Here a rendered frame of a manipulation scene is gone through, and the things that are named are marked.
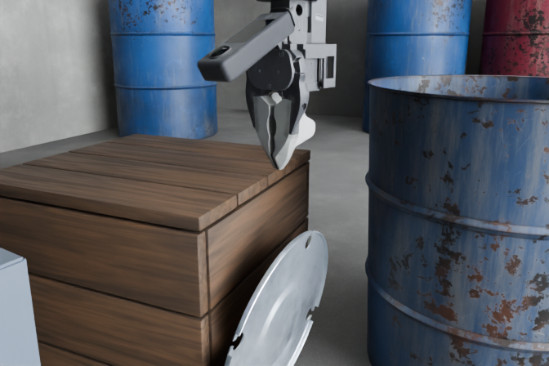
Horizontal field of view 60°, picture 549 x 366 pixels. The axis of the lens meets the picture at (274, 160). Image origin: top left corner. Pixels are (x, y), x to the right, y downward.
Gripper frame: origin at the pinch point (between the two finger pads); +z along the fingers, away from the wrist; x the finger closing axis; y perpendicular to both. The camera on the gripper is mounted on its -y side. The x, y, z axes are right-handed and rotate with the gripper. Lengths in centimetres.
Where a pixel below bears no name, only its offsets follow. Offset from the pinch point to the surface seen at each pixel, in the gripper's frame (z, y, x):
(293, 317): 25.9, 6.9, 2.7
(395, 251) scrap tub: 15.7, 18.0, -7.2
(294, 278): 18.9, 5.9, 1.7
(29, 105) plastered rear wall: 19, 49, 228
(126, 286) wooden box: 16.2, -14.2, 12.5
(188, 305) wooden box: 16.6, -11.0, 3.8
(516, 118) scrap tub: -5.5, 17.4, -21.7
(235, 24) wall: -27, 218, 254
